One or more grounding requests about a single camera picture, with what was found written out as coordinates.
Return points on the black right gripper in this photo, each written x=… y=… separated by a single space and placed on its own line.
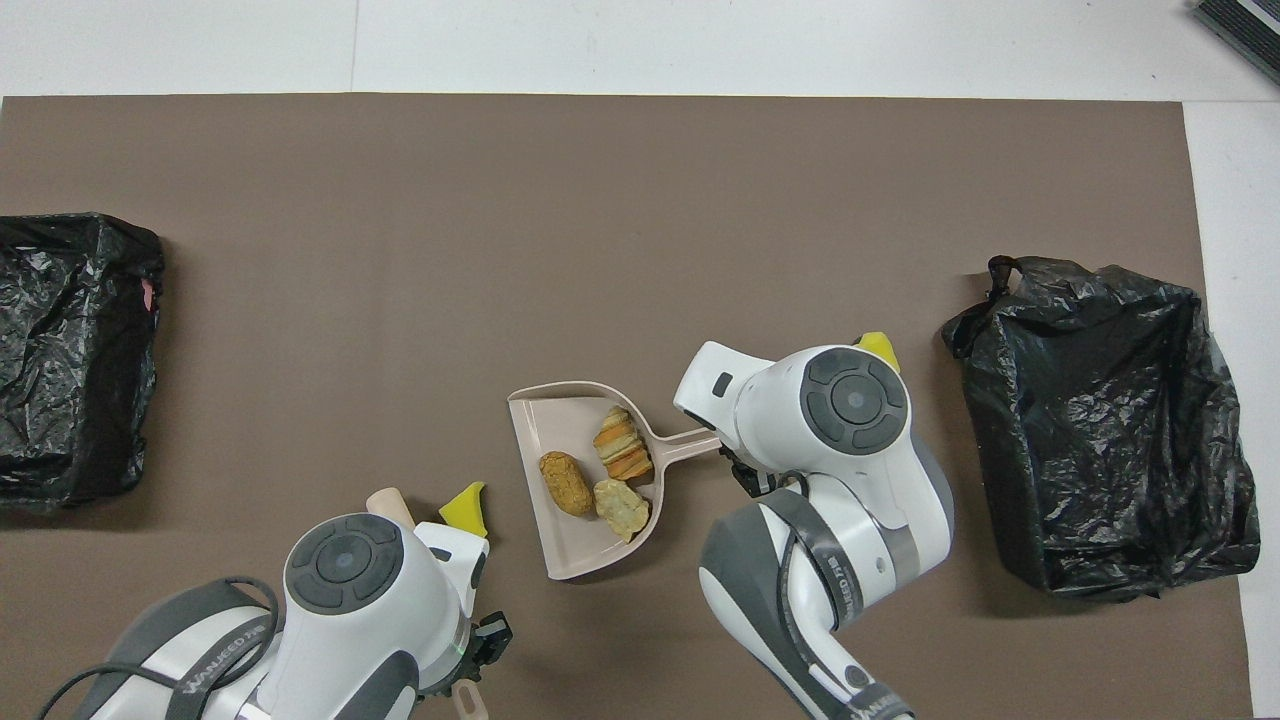
x=750 y=472

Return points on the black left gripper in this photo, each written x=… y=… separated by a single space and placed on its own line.
x=465 y=668

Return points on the yellow sponge piece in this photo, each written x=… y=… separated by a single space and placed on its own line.
x=878 y=347
x=465 y=508

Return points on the orange striped croissant piece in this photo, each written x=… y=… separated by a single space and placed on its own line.
x=623 y=447

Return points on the pale bread piece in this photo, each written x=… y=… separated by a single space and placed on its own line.
x=621 y=508

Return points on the brown bread bun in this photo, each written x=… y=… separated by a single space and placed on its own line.
x=566 y=484

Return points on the beige plastic dustpan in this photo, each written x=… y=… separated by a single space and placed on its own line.
x=560 y=420

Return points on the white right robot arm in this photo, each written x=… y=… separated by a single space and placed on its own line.
x=850 y=400

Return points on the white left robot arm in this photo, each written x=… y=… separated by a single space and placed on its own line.
x=350 y=600

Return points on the black bag-lined bin with knot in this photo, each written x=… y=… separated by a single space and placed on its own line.
x=1100 y=430

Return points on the black bag-lined bin pink mark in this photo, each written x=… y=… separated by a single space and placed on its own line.
x=60 y=350

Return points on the brown table mat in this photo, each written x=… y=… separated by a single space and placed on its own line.
x=600 y=180

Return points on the grey ribbed object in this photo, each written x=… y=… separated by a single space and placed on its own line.
x=1245 y=30

